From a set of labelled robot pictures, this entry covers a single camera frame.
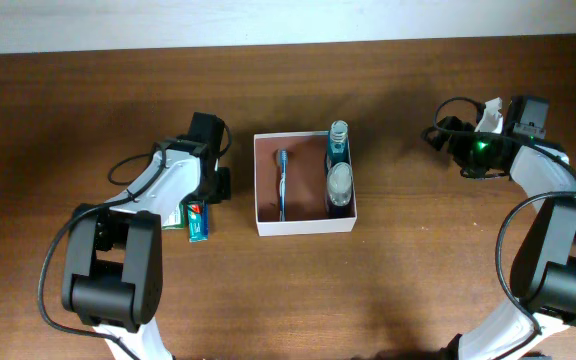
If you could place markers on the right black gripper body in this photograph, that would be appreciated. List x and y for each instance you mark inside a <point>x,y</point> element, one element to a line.
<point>475,153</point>

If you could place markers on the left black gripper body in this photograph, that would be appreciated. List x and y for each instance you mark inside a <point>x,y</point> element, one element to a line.
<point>216,188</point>

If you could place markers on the red white Colgate toothpaste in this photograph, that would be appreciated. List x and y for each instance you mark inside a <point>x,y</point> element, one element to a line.
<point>194,217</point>

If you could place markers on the white green soap packet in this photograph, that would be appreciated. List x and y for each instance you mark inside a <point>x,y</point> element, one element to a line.
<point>176,220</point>

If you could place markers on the blue green toothbrush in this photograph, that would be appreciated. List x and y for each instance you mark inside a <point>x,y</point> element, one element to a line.
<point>282,160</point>

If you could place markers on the dark blue soap bottle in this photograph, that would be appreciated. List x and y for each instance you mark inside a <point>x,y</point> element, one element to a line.
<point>339,190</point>

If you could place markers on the teal Listerine mouthwash bottle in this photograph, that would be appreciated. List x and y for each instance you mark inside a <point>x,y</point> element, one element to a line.
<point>337,145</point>

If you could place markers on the blue disposable razor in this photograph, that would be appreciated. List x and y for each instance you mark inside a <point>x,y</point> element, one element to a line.
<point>205,220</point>

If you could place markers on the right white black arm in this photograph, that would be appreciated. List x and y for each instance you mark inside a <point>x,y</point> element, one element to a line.
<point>535,249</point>

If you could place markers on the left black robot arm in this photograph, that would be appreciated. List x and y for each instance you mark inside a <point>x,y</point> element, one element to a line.
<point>113,274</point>

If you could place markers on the white square cardboard box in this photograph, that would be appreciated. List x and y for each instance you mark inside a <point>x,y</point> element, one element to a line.
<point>305,186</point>

